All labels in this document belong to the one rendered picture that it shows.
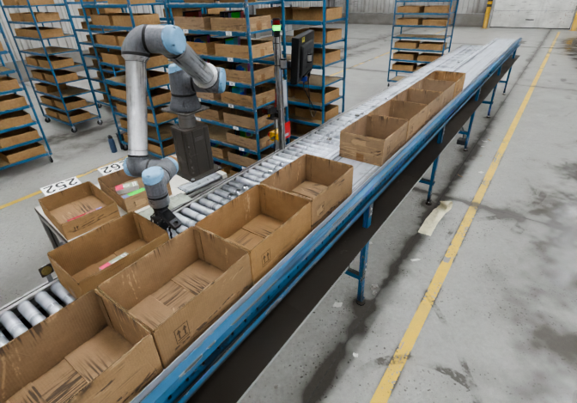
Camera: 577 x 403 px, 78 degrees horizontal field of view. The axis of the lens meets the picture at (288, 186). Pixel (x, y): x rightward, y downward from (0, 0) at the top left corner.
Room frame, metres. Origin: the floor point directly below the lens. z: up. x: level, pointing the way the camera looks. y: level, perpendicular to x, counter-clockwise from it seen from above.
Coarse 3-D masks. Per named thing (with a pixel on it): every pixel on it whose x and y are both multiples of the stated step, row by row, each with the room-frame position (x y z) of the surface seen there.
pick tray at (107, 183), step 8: (104, 176) 1.99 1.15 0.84; (112, 176) 2.03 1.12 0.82; (120, 176) 2.06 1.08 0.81; (128, 176) 2.09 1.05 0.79; (104, 184) 1.88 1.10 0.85; (112, 184) 2.02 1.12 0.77; (120, 184) 2.04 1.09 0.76; (168, 184) 1.89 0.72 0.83; (112, 192) 1.80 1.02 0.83; (128, 192) 1.92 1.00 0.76; (144, 192) 1.78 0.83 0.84; (168, 192) 1.88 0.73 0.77; (120, 200) 1.74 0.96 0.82; (128, 200) 1.71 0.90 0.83; (136, 200) 1.74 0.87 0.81; (144, 200) 1.77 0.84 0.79; (128, 208) 1.70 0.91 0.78; (136, 208) 1.73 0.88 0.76
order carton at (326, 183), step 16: (304, 160) 1.75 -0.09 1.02; (320, 160) 1.70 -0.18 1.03; (272, 176) 1.53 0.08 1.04; (288, 176) 1.63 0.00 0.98; (304, 176) 1.75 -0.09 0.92; (320, 176) 1.70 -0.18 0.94; (336, 176) 1.64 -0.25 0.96; (352, 176) 1.58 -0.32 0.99; (288, 192) 1.35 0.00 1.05; (304, 192) 1.61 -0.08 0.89; (320, 192) 1.34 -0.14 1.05; (336, 192) 1.44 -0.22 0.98; (320, 208) 1.33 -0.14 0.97; (336, 208) 1.45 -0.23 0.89
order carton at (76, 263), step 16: (112, 224) 1.38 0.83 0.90; (128, 224) 1.43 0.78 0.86; (144, 224) 1.40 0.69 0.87; (80, 240) 1.26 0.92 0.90; (96, 240) 1.31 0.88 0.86; (112, 240) 1.36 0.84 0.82; (128, 240) 1.41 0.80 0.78; (144, 240) 1.43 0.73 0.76; (160, 240) 1.24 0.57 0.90; (48, 256) 1.15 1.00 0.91; (64, 256) 1.20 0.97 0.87; (80, 256) 1.24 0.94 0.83; (96, 256) 1.29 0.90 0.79; (112, 256) 1.32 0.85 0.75; (128, 256) 1.13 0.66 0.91; (64, 272) 1.05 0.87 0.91; (80, 272) 1.21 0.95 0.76; (96, 272) 1.03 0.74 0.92; (112, 272) 1.07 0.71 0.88; (80, 288) 0.98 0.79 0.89; (96, 288) 1.02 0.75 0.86
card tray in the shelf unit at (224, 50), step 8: (240, 40) 3.45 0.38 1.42; (256, 40) 3.34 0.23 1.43; (264, 40) 3.28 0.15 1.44; (216, 48) 3.22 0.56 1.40; (224, 48) 3.16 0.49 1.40; (232, 48) 3.10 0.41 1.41; (240, 48) 3.05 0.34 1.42; (256, 48) 3.06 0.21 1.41; (264, 48) 3.14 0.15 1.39; (272, 48) 3.22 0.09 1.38; (224, 56) 3.17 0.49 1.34; (232, 56) 3.11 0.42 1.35; (240, 56) 3.05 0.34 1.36; (248, 56) 3.00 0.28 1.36; (256, 56) 3.05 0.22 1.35
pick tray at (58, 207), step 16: (64, 192) 1.83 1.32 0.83; (80, 192) 1.88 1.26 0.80; (96, 192) 1.87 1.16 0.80; (48, 208) 1.75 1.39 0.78; (64, 208) 1.77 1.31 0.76; (80, 208) 1.76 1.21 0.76; (96, 208) 1.76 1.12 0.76; (112, 208) 1.65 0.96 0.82; (64, 224) 1.48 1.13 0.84; (80, 224) 1.52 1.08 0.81; (96, 224) 1.58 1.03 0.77
